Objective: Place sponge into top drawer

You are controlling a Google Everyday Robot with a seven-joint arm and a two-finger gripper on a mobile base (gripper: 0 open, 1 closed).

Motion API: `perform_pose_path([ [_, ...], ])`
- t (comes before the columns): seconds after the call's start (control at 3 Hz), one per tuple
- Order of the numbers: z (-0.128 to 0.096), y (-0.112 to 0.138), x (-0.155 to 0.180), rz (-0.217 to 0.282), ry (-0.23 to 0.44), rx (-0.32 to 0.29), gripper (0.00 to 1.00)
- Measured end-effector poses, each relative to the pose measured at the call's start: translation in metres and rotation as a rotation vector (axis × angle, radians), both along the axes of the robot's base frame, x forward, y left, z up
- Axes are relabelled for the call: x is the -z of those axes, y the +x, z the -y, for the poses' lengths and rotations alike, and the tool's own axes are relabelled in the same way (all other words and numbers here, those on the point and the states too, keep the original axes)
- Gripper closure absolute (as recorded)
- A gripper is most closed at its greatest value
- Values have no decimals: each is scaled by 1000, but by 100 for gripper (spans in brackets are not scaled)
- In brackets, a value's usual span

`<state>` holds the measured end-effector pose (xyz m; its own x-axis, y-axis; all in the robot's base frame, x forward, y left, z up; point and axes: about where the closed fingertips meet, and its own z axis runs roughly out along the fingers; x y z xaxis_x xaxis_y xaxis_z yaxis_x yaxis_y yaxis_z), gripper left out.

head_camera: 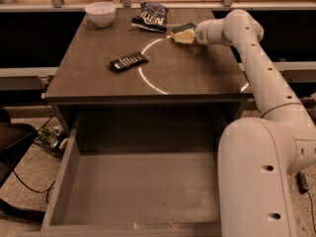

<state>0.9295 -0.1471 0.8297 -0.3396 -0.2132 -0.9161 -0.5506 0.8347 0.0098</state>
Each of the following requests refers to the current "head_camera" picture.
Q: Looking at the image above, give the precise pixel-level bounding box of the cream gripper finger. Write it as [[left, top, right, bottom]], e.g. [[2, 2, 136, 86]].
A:
[[171, 29, 196, 44]]

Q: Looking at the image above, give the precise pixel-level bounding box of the green and yellow sponge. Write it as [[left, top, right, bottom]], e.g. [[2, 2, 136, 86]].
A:
[[171, 22, 197, 34]]

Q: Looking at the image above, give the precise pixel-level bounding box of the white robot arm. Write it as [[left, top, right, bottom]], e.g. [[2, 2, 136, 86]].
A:
[[171, 9, 316, 237]]

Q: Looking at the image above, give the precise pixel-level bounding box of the open grey top drawer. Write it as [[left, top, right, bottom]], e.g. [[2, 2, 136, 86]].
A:
[[18, 111, 228, 237]]

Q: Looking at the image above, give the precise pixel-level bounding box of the blue chip bag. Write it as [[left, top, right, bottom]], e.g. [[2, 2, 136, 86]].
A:
[[131, 2, 168, 33]]

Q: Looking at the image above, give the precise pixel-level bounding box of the black chocolate bar wrapper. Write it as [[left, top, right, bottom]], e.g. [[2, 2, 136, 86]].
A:
[[110, 51, 148, 73]]

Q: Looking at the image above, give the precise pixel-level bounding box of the white bowl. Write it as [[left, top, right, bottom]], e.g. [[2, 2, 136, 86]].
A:
[[85, 2, 117, 27]]

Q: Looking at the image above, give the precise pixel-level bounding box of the black chair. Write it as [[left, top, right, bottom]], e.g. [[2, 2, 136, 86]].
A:
[[0, 108, 44, 223]]

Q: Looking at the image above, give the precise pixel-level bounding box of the wire basket with cans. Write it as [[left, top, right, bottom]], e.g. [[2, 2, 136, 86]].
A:
[[35, 117, 69, 158]]

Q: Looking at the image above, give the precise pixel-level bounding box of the black power adapter with cable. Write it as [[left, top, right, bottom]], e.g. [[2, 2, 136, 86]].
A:
[[295, 172, 316, 234]]

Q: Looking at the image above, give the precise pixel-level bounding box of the black cable on floor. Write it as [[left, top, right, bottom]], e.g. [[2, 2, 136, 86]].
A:
[[12, 169, 57, 205]]

